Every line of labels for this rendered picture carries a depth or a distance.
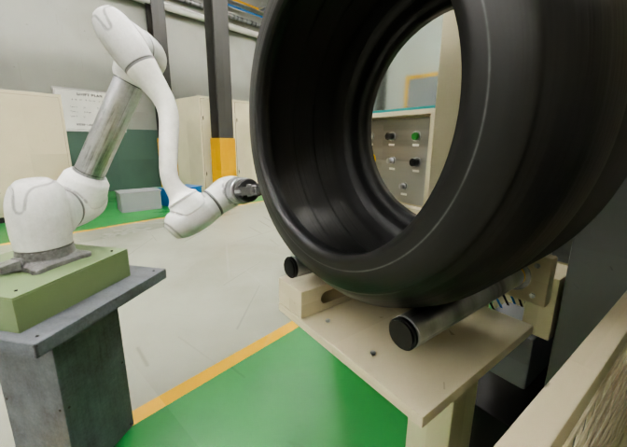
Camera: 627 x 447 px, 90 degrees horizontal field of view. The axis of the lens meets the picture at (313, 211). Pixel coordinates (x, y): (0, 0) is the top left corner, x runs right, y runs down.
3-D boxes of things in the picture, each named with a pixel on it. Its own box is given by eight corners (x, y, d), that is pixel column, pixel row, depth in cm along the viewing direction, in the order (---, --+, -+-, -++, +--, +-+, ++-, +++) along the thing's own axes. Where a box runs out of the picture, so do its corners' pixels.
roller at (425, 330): (522, 288, 62) (498, 277, 65) (530, 269, 60) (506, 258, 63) (410, 359, 41) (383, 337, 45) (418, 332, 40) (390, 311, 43)
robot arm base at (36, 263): (-21, 272, 96) (-25, 255, 95) (57, 248, 116) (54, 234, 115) (20, 281, 90) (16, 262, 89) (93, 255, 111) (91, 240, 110)
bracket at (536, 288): (387, 247, 91) (389, 215, 89) (550, 304, 60) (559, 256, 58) (379, 250, 89) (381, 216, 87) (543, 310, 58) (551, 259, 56)
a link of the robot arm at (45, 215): (-4, 254, 95) (-21, 182, 90) (39, 236, 113) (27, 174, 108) (55, 252, 97) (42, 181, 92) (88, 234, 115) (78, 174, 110)
